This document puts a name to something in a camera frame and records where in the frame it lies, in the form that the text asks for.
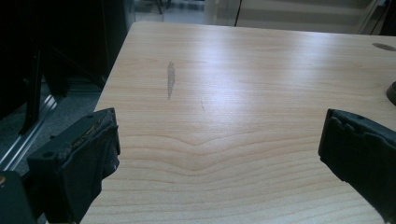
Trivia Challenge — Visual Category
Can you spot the black metal stand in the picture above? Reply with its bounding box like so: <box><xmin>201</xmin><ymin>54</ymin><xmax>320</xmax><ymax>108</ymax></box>
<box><xmin>18</xmin><ymin>46</ymin><xmax>44</xmax><ymax>136</ymax></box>

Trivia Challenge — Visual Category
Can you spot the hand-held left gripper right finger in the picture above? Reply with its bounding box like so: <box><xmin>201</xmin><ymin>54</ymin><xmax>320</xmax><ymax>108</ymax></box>
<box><xmin>318</xmin><ymin>108</ymin><xmax>396</xmax><ymax>224</ymax></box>

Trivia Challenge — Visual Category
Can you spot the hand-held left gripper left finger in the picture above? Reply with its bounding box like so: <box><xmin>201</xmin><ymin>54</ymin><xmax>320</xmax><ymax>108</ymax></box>
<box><xmin>26</xmin><ymin>107</ymin><xmax>121</xmax><ymax>224</ymax></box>

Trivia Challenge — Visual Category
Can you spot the black hanging cable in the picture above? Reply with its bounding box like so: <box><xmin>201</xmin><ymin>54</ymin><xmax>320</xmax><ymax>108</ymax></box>
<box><xmin>233</xmin><ymin>0</ymin><xmax>244</xmax><ymax>28</ymax></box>

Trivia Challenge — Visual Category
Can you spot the dark brown double cup holder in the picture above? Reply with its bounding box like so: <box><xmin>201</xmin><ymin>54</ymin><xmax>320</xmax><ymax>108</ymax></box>
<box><xmin>386</xmin><ymin>80</ymin><xmax>396</xmax><ymax>107</ymax></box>

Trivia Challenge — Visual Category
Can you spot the dark round table grommet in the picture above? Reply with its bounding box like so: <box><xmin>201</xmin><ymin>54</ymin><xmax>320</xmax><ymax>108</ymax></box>
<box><xmin>372</xmin><ymin>42</ymin><xmax>396</xmax><ymax>52</ymax></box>

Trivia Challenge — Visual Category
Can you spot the aluminium floor rail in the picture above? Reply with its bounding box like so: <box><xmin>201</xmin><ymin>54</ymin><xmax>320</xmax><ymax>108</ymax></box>
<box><xmin>0</xmin><ymin>94</ymin><xmax>59</xmax><ymax>172</ymax></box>

